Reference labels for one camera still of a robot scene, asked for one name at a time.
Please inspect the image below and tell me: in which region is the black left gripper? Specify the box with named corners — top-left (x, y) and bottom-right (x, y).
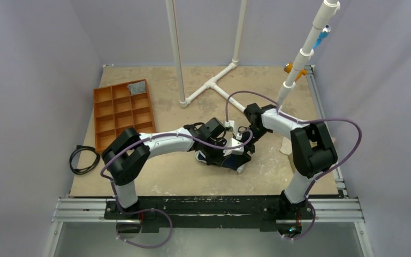
top-left (202, 138), bottom-right (230, 167)

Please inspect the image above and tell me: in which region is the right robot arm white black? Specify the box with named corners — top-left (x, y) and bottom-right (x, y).
top-left (242, 103), bottom-right (338, 218)

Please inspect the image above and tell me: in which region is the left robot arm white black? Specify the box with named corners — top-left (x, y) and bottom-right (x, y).
top-left (102, 118), bottom-right (254, 219)

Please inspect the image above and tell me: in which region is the orange clamp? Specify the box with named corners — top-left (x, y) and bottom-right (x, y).
top-left (284, 63), bottom-right (308, 81)

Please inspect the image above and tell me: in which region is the grey folded cloth in tray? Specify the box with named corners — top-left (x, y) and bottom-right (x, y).
top-left (127, 80), bottom-right (147, 95)

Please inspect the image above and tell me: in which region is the orange compartment tray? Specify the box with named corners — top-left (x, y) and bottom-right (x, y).
top-left (93, 79), bottom-right (157, 153)

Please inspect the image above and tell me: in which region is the white PVC angled pole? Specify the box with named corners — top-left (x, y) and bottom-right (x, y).
top-left (277, 0), bottom-right (340, 105)

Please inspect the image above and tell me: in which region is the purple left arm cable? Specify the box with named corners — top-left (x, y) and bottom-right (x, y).
top-left (100, 129), bottom-right (254, 214)

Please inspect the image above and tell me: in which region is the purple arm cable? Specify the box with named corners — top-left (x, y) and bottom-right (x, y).
top-left (224, 90), bottom-right (363, 196)
top-left (100, 129), bottom-right (254, 214)

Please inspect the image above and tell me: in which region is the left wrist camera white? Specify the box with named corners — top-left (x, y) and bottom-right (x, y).
top-left (223, 133), bottom-right (244, 157)

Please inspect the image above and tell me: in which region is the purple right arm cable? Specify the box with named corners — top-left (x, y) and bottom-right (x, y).
top-left (224, 90), bottom-right (363, 196)

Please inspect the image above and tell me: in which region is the white PVC pipe frame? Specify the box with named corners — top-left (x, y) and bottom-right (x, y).
top-left (165, 1), bottom-right (248, 108)

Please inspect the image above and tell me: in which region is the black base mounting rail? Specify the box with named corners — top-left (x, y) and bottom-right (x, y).
top-left (104, 195), bottom-right (315, 237)

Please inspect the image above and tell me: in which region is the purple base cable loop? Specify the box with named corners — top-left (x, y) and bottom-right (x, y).
top-left (116, 208), bottom-right (173, 248)

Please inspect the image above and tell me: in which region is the aluminium extrusion frame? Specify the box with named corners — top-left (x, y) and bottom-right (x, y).
top-left (51, 64), bottom-right (375, 257)

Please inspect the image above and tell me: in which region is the black coiled cable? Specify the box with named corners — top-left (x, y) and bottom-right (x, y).
top-left (68, 145), bottom-right (101, 176)

